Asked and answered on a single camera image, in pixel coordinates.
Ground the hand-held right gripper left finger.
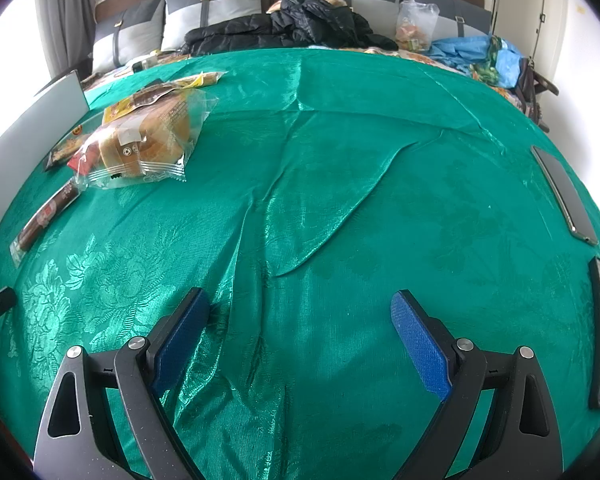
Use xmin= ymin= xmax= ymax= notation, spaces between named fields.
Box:
xmin=32 ymin=287 xmax=212 ymax=480

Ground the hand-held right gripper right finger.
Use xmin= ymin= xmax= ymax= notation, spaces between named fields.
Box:
xmin=390 ymin=289 xmax=563 ymax=480

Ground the brown sausage packet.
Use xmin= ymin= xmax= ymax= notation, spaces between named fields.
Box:
xmin=9 ymin=177 xmax=89 ymax=267

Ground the red snack packet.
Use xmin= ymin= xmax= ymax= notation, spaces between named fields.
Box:
xmin=67 ymin=147 xmax=99 ymax=174

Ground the chicken foot clear packet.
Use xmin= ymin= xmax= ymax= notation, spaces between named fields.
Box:
xmin=44 ymin=122 xmax=104 ymax=171

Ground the white cardboard box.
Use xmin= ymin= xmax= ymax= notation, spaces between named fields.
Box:
xmin=0 ymin=70 xmax=90 ymax=181

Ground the bread loaf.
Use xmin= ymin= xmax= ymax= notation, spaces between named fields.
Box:
xmin=74 ymin=87 xmax=217 ymax=191

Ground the yellow label snack packet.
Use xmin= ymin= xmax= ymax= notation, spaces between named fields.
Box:
xmin=102 ymin=73 xmax=206 ymax=126

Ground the green satin cloth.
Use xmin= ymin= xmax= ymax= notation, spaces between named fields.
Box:
xmin=0 ymin=47 xmax=600 ymax=480

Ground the smartphone with grey back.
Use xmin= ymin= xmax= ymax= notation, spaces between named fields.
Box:
xmin=531 ymin=145 xmax=599 ymax=246

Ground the grey curtain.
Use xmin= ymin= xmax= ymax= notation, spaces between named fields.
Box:
xmin=32 ymin=0 xmax=99 ymax=79

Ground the brown handbag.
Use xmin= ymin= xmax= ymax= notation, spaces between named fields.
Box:
xmin=517 ymin=57 xmax=561 ymax=134

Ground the floral bedsheet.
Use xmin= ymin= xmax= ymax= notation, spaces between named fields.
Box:
xmin=79 ymin=44 xmax=542 ymax=122

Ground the green patterned cloth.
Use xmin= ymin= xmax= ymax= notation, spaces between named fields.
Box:
xmin=472 ymin=34 xmax=504 ymax=84

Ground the blue cloth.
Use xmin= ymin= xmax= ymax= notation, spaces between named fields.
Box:
xmin=427 ymin=34 xmax=524 ymax=89

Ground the clear plastic bag of food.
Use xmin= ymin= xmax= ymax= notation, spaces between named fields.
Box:
xmin=395 ymin=0 xmax=440 ymax=54

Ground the black down jacket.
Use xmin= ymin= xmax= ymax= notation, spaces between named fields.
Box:
xmin=182 ymin=0 xmax=400 ymax=56

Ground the white hanging cord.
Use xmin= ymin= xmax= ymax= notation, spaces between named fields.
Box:
xmin=532 ymin=0 xmax=549 ymax=59

